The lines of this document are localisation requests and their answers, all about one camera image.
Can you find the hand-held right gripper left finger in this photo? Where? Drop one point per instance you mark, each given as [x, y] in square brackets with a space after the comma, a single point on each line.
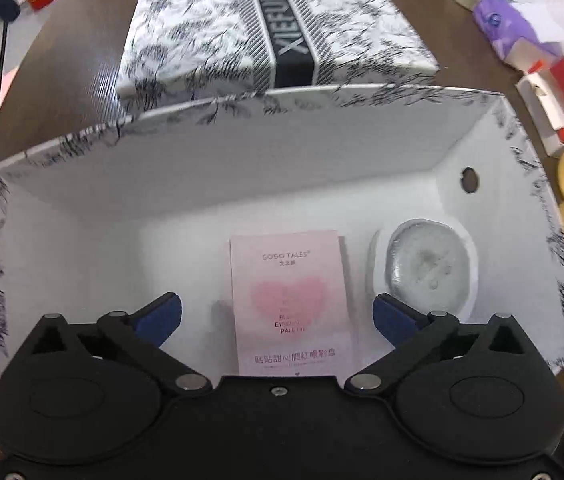
[161, 317]

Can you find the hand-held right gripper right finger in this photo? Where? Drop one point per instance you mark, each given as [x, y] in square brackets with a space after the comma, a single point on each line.
[394, 317]

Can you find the white round compact case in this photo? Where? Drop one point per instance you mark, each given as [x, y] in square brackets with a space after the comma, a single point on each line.
[427, 265]

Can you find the pink heart palette box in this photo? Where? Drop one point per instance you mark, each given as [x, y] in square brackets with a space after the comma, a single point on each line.
[287, 270]

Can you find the floral print storage box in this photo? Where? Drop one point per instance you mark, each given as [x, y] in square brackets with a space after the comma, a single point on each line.
[262, 160]

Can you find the floral print box lid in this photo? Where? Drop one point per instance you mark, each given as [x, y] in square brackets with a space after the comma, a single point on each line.
[186, 35]

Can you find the small white box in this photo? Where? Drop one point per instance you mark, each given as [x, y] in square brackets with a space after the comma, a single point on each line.
[542, 105]

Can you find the purple tissue pack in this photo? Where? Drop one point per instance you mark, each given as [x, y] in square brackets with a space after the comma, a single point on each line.
[502, 25]

